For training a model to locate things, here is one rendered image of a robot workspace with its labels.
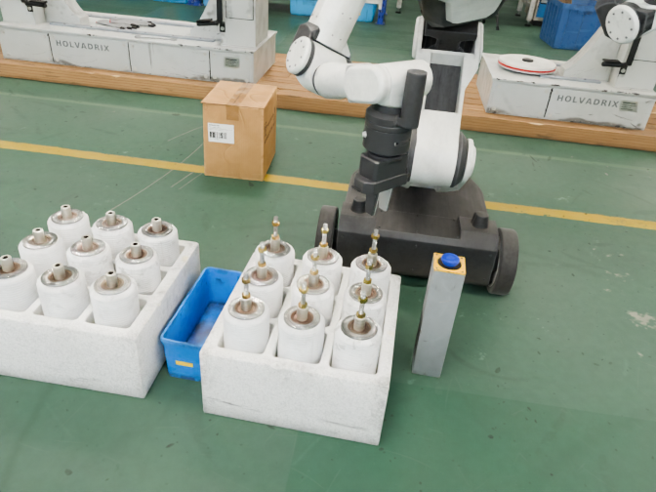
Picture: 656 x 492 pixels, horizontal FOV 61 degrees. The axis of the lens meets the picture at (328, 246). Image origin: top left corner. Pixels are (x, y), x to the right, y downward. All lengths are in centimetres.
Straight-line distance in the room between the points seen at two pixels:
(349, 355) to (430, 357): 31
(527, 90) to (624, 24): 180
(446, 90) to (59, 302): 105
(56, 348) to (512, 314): 119
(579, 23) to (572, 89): 239
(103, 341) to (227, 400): 29
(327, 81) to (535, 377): 89
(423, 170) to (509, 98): 174
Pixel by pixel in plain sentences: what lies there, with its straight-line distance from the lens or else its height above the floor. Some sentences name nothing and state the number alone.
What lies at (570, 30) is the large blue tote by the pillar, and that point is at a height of 16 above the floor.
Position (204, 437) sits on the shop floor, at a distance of 126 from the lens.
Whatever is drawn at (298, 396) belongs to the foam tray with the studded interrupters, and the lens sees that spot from 118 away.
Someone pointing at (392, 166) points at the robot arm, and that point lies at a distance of 105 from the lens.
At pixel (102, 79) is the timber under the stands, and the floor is 5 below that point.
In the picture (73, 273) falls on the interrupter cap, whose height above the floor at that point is 25.
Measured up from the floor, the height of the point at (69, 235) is 22.
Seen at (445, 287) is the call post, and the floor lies 27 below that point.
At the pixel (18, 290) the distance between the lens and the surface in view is 136.
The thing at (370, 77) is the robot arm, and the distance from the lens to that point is 98.
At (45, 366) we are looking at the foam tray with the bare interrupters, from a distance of 141.
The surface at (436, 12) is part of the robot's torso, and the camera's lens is 139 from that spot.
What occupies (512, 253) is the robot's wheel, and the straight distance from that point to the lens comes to 164.
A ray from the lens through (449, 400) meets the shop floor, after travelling 138.
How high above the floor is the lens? 98
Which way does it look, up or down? 32 degrees down
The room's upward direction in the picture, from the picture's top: 5 degrees clockwise
